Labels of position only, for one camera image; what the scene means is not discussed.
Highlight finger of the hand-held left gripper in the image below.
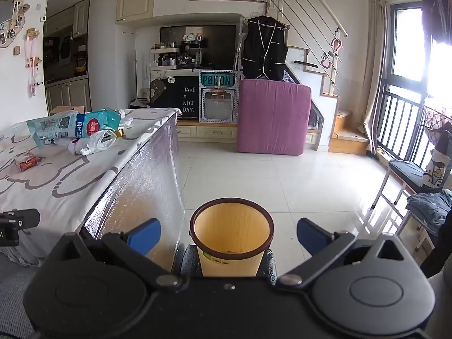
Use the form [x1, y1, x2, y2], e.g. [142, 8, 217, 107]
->
[0, 208, 41, 231]

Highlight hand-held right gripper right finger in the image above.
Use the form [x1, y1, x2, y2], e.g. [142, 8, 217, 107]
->
[275, 218, 416, 292]

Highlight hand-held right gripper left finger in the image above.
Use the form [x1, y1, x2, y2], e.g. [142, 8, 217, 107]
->
[46, 218, 184, 292]

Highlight small red carton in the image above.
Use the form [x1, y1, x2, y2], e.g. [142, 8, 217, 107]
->
[15, 155, 38, 172]

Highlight yellow waste bin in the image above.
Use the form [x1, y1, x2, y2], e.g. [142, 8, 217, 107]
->
[189, 198, 275, 278]

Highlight teal plastic pouch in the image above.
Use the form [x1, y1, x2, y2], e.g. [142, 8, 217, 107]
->
[26, 110, 80, 149]

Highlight white plastic bag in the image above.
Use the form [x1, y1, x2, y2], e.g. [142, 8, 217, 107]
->
[69, 129, 118, 157]

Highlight silver foil snack bag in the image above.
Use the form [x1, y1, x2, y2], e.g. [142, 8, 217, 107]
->
[75, 109, 126, 135]

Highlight grey cloth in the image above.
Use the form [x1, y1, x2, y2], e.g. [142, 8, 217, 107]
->
[425, 270, 452, 339]
[0, 250, 47, 339]

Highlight cartoon printed foil-backed mat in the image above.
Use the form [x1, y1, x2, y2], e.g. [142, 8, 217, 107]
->
[0, 108, 186, 272]

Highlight wooden staircase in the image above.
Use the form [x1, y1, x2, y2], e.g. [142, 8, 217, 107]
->
[286, 45, 370, 156]

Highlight white chair with dark cushion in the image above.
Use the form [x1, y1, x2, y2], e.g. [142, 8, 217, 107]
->
[372, 159, 439, 252]

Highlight blue clothes pile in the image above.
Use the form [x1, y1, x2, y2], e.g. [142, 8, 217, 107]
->
[405, 188, 452, 234]

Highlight cream drawer cabinet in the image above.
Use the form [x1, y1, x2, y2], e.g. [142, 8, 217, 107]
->
[176, 118, 239, 144]

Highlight pink mattress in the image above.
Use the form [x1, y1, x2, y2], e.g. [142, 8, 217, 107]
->
[236, 79, 312, 156]

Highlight kitchen cabinets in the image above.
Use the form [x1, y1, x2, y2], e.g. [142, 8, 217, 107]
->
[44, 0, 93, 114]

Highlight black message board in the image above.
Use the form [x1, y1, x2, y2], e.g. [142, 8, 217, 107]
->
[150, 75, 200, 118]

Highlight cartoon tote bag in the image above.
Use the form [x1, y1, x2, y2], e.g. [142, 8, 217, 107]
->
[421, 147, 452, 190]

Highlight white perforated cabinet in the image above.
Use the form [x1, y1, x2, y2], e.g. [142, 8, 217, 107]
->
[199, 86, 241, 125]

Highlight black framed window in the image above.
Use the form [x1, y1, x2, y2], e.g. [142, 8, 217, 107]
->
[376, 1, 452, 167]

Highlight beige curtain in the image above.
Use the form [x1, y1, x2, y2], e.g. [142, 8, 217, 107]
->
[363, 0, 390, 155]

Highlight teal sign plate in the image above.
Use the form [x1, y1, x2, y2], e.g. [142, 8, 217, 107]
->
[199, 71, 237, 88]

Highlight white storage rack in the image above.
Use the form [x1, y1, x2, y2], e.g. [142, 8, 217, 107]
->
[150, 40, 200, 70]

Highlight black vest with white trim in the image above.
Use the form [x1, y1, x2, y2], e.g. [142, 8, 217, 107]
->
[240, 16, 290, 81]

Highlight black television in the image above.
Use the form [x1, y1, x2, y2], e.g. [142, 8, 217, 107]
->
[160, 23, 237, 70]

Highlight metal stair railing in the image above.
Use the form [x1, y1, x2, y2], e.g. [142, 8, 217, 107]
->
[192, 0, 349, 91]

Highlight dark purple hanging cloth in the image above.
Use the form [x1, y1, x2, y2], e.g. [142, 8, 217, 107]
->
[421, 0, 452, 47]

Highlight pink wall hanging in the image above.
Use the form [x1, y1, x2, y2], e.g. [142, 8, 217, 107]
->
[24, 27, 45, 97]

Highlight wire basket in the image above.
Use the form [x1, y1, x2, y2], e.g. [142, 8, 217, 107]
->
[421, 104, 452, 139]

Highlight wall photo collage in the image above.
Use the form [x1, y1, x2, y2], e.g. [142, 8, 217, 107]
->
[0, 0, 31, 49]

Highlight cream wall cabinet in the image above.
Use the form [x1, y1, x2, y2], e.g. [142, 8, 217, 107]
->
[115, 0, 157, 26]

